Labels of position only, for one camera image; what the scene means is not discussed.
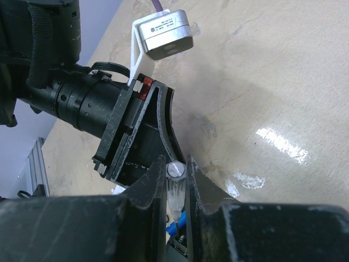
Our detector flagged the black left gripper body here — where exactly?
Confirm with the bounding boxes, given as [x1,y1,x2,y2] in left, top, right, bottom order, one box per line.
[92,74,154,177]

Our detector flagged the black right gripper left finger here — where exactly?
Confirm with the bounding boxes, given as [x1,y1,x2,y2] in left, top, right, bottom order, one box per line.
[1,156,166,261]

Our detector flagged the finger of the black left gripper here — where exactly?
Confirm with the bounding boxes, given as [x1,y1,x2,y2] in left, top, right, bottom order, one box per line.
[111,81,185,187]

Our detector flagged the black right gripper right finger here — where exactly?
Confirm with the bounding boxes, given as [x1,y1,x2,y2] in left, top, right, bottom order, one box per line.
[185,157,348,261]

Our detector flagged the white battery cover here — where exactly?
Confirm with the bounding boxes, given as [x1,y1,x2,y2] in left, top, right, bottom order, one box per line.
[112,185,126,195]

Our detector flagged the black remote control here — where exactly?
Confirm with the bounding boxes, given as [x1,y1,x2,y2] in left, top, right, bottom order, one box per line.
[165,227,188,262]

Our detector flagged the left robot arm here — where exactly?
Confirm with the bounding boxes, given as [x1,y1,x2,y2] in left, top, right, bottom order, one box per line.
[1,1,194,187]

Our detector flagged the blue battery in black remote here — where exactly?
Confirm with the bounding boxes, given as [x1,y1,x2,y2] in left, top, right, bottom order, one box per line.
[166,211,186,236]

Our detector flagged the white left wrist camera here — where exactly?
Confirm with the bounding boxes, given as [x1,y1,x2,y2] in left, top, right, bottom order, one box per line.
[128,9,194,86]

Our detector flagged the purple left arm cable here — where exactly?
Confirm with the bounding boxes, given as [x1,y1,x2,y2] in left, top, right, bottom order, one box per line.
[150,0,166,13]

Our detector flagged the aluminium frame rail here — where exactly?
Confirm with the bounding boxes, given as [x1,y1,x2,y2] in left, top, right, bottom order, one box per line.
[17,138,50,199]

